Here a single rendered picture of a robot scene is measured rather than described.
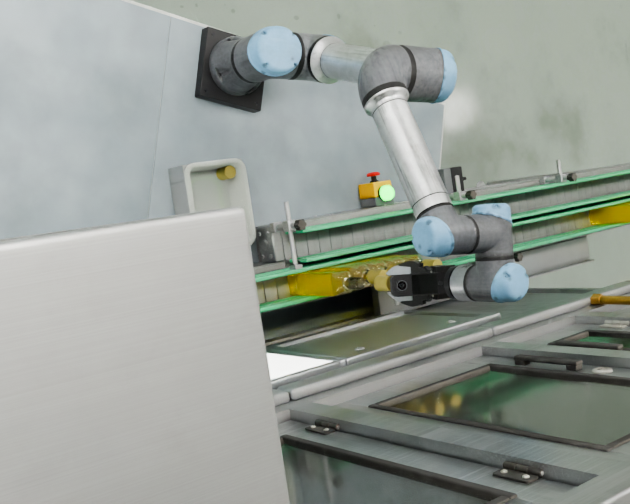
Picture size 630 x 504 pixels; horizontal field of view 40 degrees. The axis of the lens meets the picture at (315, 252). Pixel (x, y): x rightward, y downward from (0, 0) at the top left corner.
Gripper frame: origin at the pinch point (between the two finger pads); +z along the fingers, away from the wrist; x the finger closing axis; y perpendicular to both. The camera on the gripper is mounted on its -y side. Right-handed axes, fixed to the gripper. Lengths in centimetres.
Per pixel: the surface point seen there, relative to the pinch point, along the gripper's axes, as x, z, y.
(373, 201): 21, 43, 33
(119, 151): 35, 50, -40
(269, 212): 19, 49, 2
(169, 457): -4, -88, -99
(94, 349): 5, -88, -104
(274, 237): 12.1, 36.0, -6.0
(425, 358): -15.2, -14.7, -4.2
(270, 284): 0.3, 36.5, -7.8
